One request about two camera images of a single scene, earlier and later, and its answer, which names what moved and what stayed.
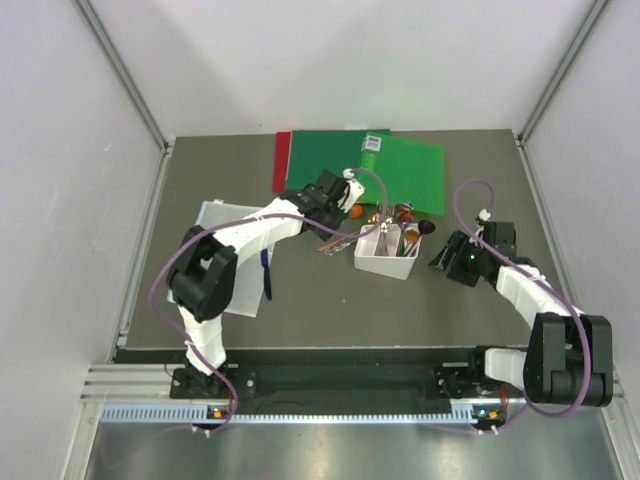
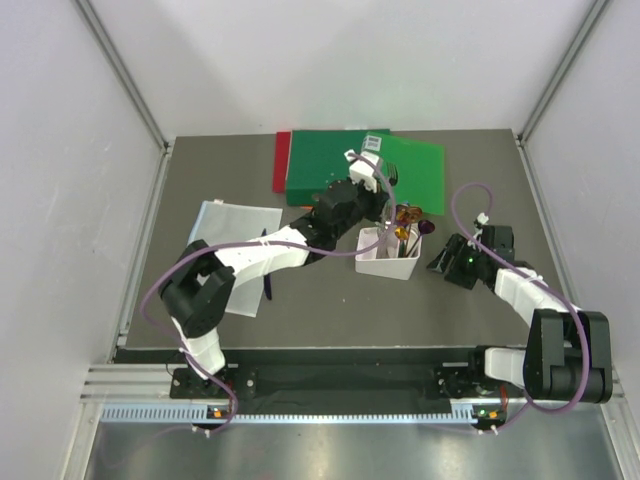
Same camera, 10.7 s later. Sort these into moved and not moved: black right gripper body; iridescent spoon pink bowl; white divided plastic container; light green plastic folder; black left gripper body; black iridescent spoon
Moved: black left gripper body; iridescent spoon pink bowl
Not moved: black right gripper body; light green plastic folder; white divided plastic container; black iridescent spoon
